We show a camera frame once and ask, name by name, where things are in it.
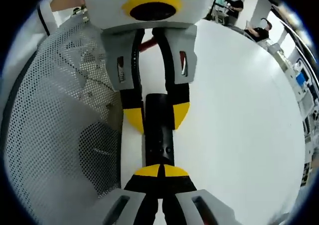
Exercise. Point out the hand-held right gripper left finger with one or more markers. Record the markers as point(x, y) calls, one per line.
point(139, 185)

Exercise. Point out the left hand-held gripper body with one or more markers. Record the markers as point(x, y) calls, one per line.
point(107, 5)

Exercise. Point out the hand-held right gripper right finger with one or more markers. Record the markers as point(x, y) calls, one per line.
point(184, 185)

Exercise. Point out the black remote control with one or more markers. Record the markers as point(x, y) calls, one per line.
point(158, 125)

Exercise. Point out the person's torso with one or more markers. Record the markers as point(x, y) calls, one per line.
point(46, 18)

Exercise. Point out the white mesh laundry basket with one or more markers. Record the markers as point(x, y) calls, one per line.
point(49, 110)

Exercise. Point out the black tripod stand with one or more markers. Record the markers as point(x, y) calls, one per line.
point(217, 3)

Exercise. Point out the row of white desks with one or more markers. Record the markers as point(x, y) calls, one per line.
point(302, 97)

